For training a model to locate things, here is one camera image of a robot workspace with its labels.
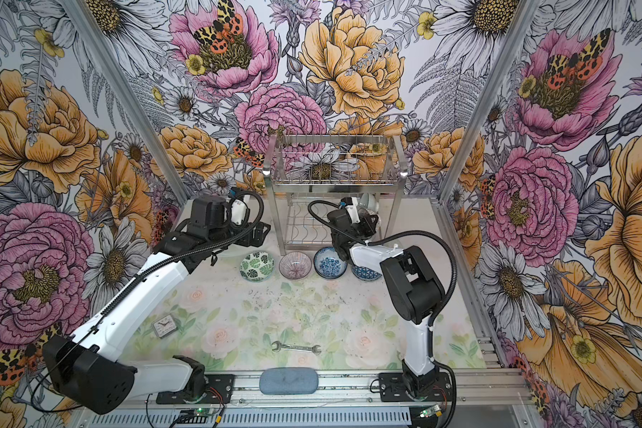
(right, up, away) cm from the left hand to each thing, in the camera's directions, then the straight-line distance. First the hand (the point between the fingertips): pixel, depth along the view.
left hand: (254, 232), depth 78 cm
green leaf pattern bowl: (-5, -13, +21) cm, 25 cm away
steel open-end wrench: (+7, -35, +3) cm, 35 cm away
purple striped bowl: (+9, -13, +21) cm, 26 cm away
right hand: (+39, +3, +15) cm, 42 cm away
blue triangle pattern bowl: (+34, -15, +17) cm, 41 cm away
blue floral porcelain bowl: (+21, -12, +18) cm, 31 cm away
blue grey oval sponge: (+11, -40, -5) cm, 42 cm away
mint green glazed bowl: (+38, +11, +27) cm, 48 cm away
